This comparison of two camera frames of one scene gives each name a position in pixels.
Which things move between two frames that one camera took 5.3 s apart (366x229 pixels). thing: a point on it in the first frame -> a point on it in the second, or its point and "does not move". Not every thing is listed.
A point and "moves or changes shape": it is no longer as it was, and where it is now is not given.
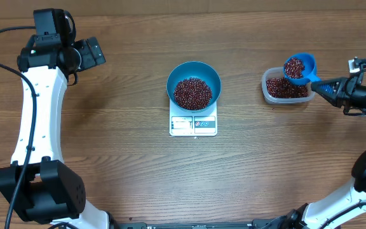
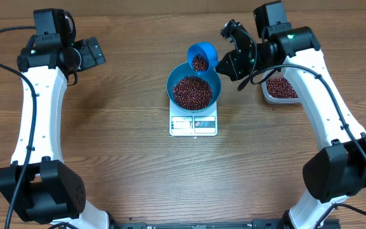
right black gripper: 344,93 -> 239,73
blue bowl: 194,69 does not move
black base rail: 272,223 does not move
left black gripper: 91,60 does not move
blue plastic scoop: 309,74 moves or changes shape
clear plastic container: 277,90 does not move
